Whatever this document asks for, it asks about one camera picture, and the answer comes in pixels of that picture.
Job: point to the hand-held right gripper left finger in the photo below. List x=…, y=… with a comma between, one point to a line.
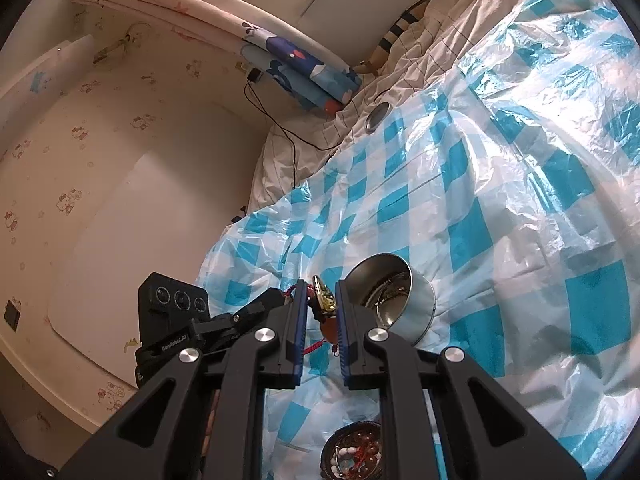
x=300, y=322

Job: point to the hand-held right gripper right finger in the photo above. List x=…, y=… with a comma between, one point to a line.
x=341, y=325

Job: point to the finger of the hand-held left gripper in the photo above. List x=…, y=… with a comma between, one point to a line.
x=260, y=307

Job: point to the round metal tin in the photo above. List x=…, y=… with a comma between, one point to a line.
x=417, y=312

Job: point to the round metal tin lid tray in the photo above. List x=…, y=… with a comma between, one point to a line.
x=330, y=452

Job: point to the silver bangle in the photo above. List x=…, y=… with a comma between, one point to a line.
x=395, y=292

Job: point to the blue checked plastic sheet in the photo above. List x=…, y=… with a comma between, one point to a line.
x=500, y=210

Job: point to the small round metal lid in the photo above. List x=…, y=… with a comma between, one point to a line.
x=379, y=117

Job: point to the black charger plug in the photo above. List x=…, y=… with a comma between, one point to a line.
x=255, y=75

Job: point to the blue and pink printed curtain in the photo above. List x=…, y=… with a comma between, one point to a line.
x=300, y=65

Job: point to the white board with blue tape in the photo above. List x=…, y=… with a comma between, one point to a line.
x=55, y=67

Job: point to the curtain tieback hook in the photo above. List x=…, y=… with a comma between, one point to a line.
x=120, y=42

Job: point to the striped pillow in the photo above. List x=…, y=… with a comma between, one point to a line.
x=395, y=35

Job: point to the dark wall socket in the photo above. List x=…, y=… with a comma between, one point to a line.
x=12, y=316

